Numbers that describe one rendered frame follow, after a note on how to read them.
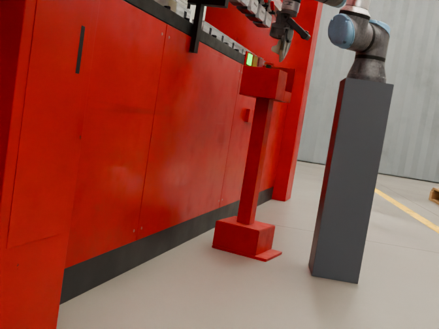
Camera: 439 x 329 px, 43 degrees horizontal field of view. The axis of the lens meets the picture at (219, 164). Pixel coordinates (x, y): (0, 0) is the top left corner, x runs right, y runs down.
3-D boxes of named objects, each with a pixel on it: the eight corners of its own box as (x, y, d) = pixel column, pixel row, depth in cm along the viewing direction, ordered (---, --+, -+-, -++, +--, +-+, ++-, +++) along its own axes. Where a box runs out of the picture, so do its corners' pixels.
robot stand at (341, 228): (351, 271, 231) (384, 87, 224) (358, 284, 213) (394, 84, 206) (308, 264, 232) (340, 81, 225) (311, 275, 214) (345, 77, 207)
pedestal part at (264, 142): (249, 224, 235) (269, 98, 230) (236, 221, 238) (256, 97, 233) (254, 223, 240) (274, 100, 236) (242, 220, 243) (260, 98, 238)
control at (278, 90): (274, 98, 222) (281, 54, 220) (238, 94, 229) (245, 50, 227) (290, 103, 240) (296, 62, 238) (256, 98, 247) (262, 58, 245)
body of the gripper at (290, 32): (274, 40, 242) (281, 12, 240) (292, 43, 238) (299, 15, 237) (268, 36, 235) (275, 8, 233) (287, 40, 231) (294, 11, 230)
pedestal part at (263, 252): (265, 262, 225) (270, 233, 223) (211, 247, 235) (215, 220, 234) (281, 254, 243) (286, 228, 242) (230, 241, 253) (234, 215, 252)
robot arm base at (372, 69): (381, 86, 223) (385, 62, 222) (389, 83, 208) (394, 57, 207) (343, 81, 224) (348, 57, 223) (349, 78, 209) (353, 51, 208)
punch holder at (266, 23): (265, 23, 347) (269, -3, 346) (252, 22, 349) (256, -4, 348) (270, 28, 361) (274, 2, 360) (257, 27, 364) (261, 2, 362)
